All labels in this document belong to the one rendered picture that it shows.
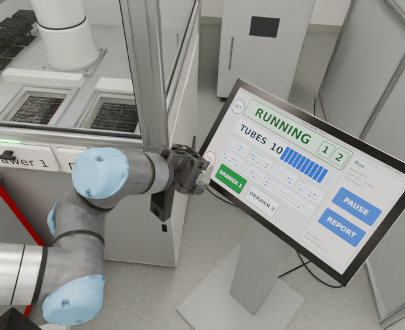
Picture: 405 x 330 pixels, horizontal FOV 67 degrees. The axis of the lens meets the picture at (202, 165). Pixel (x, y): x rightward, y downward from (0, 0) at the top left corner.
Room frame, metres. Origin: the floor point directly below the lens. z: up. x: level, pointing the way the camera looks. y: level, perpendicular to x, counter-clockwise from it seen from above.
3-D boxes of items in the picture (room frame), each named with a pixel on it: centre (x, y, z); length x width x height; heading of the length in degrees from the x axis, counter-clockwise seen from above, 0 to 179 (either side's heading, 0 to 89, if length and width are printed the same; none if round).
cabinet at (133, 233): (1.22, 0.58, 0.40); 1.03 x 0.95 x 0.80; 86
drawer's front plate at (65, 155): (0.72, 0.35, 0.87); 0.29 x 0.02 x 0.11; 86
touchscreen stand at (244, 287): (0.54, -0.23, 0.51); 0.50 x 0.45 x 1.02; 138
